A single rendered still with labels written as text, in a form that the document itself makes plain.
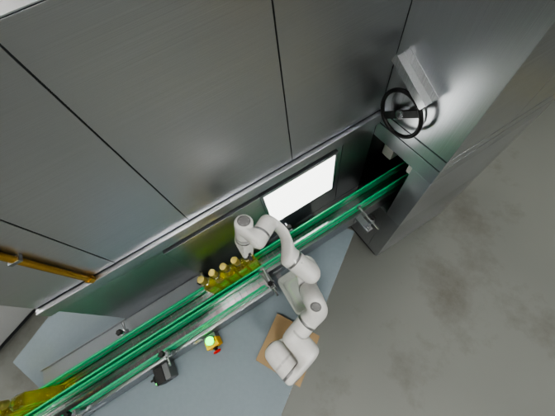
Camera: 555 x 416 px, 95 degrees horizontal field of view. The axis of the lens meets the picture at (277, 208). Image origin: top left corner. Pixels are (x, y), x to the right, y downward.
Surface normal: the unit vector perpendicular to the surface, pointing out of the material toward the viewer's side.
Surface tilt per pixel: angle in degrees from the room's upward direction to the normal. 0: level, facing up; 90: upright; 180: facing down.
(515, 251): 0
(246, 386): 0
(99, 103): 90
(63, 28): 90
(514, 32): 90
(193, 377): 0
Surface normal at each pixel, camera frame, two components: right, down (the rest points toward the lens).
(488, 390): -0.13, -0.45
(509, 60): -0.85, 0.51
